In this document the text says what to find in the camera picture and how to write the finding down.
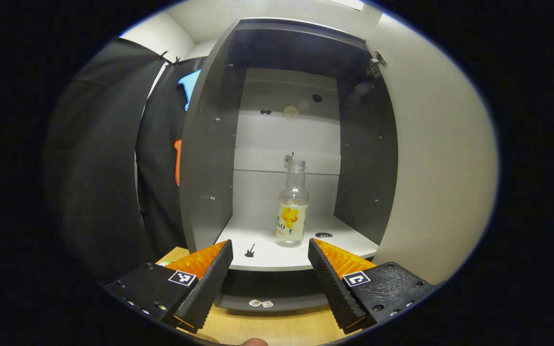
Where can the clear bottle with yellow label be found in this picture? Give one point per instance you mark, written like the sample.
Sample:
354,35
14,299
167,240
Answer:
292,211

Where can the metal door hinge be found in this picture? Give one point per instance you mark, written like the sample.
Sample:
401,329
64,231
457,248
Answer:
377,62

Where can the long ceiling light panel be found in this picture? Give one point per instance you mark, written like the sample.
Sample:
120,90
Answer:
349,4

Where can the dark grey cabinet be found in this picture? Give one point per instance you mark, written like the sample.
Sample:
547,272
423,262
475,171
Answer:
205,168

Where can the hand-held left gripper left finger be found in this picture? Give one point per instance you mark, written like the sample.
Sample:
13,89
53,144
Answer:
209,293

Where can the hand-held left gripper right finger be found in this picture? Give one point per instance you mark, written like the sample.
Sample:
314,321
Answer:
334,293

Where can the black backdrop cloth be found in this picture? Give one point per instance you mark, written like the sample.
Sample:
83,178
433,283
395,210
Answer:
104,168

